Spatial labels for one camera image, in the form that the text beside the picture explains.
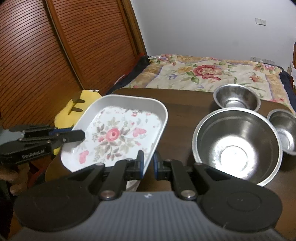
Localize floral white tray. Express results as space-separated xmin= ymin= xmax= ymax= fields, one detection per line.
xmin=61 ymin=94 xmax=168 ymax=172

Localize large steel bowl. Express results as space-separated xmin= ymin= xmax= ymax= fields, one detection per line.
xmin=192 ymin=108 xmax=283 ymax=186

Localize medium steel bowl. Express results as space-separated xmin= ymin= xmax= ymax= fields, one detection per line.
xmin=213 ymin=84 xmax=261 ymax=111

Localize small steel bowl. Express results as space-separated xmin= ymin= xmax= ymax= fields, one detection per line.
xmin=267 ymin=109 xmax=296 ymax=156

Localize person's left hand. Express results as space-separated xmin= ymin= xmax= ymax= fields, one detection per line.
xmin=1 ymin=163 xmax=30 ymax=196

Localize wooden louvred wardrobe doors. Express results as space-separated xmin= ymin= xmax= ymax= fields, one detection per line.
xmin=1 ymin=1 xmax=147 ymax=128

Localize black cloth on bed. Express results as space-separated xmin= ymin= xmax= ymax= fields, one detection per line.
xmin=134 ymin=56 xmax=151 ymax=73

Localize bedside wall socket panel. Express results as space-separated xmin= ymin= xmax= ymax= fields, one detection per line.
xmin=250 ymin=56 xmax=275 ymax=65

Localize white wall switch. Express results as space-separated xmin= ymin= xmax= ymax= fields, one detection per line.
xmin=255 ymin=18 xmax=267 ymax=26

